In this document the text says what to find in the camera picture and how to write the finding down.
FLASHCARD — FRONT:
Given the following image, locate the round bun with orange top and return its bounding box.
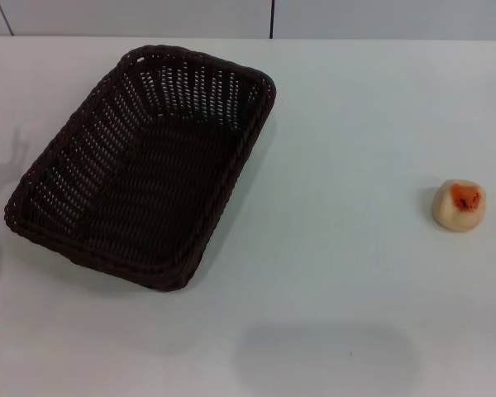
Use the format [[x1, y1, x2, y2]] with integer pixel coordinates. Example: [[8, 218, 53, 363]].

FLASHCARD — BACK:
[[432, 178, 488, 229]]

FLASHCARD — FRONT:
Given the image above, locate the black woven plastic basket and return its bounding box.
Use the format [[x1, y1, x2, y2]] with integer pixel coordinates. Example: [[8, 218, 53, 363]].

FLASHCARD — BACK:
[[2, 45, 278, 293]]

